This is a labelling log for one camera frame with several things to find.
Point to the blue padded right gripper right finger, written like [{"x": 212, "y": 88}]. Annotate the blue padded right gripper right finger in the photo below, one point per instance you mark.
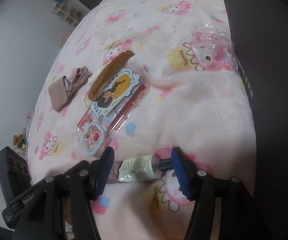
[{"x": 184, "y": 172}]

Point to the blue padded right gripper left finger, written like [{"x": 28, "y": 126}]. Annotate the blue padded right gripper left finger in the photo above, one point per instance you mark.
[{"x": 99, "y": 172}]

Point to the hand cream tube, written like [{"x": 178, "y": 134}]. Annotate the hand cream tube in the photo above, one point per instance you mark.
[{"x": 139, "y": 169}]

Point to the clear phone case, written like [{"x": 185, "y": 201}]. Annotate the clear phone case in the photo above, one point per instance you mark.
[{"x": 95, "y": 133}]

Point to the cartoon girl sticker pack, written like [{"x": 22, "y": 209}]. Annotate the cartoon girl sticker pack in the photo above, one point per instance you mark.
[{"x": 118, "y": 89}]

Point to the small teddy bear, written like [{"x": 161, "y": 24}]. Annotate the small teddy bear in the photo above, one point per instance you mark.
[{"x": 18, "y": 140}]

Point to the beige folded stockings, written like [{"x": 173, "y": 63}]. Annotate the beige folded stockings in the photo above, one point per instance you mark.
[{"x": 63, "y": 90}]

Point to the wooden comb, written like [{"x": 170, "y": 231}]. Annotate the wooden comb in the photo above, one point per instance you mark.
[{"x": 107, "y": 73}]

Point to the pink cartoon blanket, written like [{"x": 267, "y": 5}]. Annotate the pink cartoon blanket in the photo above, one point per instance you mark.
[{"x": 207, "y": 114}]

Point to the clear bubble wrap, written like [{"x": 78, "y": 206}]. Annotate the clear bubble wrap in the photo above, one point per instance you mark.
[{"x": 212, "y": 49}]

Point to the white storage shelf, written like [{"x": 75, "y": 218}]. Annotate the white storage shelf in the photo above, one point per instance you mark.
[{"x": 67, "y": 13}]

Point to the black cardboard box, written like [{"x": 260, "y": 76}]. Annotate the black cardboard box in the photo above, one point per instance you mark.
[{"x": 259, "y": 31}]

